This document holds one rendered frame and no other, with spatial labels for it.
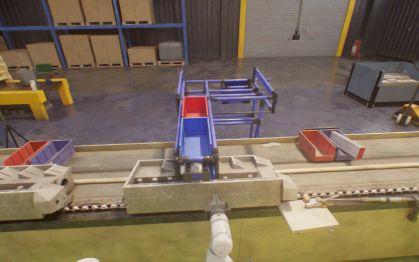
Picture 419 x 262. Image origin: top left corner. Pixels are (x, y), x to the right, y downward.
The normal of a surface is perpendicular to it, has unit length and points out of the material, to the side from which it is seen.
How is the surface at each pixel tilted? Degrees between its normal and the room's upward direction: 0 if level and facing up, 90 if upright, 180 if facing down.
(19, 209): 80
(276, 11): 90
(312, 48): 90
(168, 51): 89
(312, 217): 0
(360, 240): 90
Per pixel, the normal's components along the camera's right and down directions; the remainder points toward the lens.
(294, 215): -0.01, -0.88
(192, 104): 0.06, 0.53
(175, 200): 0.06, 0.32
